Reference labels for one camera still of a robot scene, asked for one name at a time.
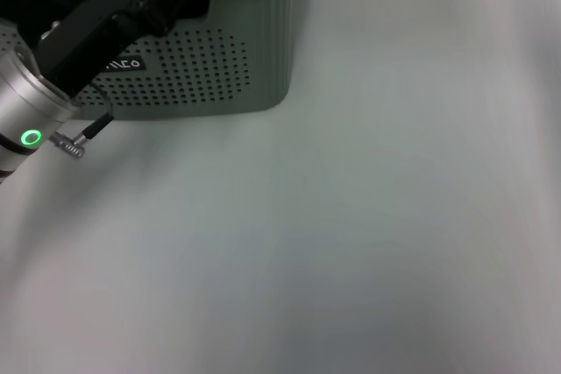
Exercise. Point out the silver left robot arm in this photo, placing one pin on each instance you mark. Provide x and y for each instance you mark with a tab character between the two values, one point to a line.
30	107

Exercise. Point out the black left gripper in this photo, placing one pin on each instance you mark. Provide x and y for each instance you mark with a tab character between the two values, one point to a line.
83	32

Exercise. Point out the grey-green perforated storage box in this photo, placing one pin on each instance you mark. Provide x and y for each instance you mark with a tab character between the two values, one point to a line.
210	85

